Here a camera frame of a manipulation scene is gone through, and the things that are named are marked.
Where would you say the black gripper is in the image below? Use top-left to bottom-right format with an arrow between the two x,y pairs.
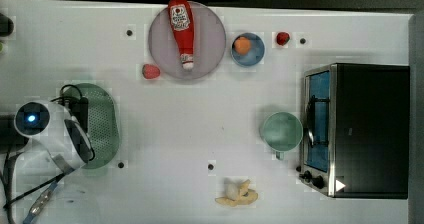
53,96 -> 88,133

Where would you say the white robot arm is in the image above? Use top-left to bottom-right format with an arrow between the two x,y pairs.
14,100 -> 95,173

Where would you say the pink strawberry toy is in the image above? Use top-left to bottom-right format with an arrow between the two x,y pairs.
142,64 -> 161,80

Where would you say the red ketchup bottle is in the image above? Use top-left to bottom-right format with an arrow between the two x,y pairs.
168,0 -> 195,71

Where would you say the grey round plate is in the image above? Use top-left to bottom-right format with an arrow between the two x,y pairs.
148,1 -> 226,80

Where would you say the orange fruit toy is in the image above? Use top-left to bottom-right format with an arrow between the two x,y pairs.
234,36 -> 251,55

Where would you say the blue bowl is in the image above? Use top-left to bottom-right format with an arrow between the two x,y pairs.
231,33 -> 265,67

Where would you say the peeled banana toy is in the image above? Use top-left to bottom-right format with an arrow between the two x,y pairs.
215,180 -> 259,207

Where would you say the green mug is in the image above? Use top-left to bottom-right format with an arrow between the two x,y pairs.
259,112 -> 303,160

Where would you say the red strawberry toy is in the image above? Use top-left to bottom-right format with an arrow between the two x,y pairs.
276,32 -> 290,46

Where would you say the black toaster oven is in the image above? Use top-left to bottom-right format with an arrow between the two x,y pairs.
297,63 -> 410,199

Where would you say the black cylinder post upper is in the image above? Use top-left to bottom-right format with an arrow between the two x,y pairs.
0,14 -> 14,37

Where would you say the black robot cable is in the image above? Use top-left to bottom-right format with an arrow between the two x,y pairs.
0,83 -> 84,224

